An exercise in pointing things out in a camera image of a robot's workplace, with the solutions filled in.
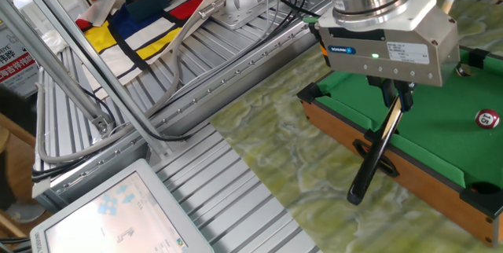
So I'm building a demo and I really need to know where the silver robot mounting plate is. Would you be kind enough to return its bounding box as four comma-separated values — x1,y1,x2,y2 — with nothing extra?
210,0,299,31

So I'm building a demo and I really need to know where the person in dark clothes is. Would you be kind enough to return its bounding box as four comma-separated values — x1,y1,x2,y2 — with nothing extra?
0,83,46,225

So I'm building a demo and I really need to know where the aluminium frame brace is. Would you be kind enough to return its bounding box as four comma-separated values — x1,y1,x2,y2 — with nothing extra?
0,0,117,136

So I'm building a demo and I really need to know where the wooden pool cue black butt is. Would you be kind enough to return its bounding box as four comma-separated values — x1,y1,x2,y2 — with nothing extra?
346,0,457,206

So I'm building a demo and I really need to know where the grey aluminium rail beam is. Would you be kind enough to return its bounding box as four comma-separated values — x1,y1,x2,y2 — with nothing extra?
31,0,335,213

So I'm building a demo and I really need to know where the white teach pendant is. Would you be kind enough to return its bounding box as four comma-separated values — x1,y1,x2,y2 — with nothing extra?
29,158,215,253

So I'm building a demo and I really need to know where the grey flexible hose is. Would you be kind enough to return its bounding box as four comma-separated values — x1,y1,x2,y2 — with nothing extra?
35,0,227,164

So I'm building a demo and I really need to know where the silver Schunk gripper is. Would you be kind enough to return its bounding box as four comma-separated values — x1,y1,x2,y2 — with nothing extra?
317,0,461,113

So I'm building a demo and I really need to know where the mini green felt pool table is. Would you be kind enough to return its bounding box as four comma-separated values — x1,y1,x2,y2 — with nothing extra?
296,45,503,248

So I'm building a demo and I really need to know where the colour block cloth bag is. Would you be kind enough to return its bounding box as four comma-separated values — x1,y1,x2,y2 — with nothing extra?
74,0,226,87

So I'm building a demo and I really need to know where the aluminium frame post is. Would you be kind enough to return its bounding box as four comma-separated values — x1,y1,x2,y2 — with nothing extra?
6,0,176,162

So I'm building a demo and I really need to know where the maroon striped pool ball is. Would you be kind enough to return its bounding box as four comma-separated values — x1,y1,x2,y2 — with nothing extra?
474,108,501,130

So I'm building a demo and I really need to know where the dark teal box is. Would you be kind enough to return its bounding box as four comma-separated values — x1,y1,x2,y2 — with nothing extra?
124,0,171,24

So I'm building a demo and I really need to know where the white sign red text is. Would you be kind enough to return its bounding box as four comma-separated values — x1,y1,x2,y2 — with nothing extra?
0,19,40,107

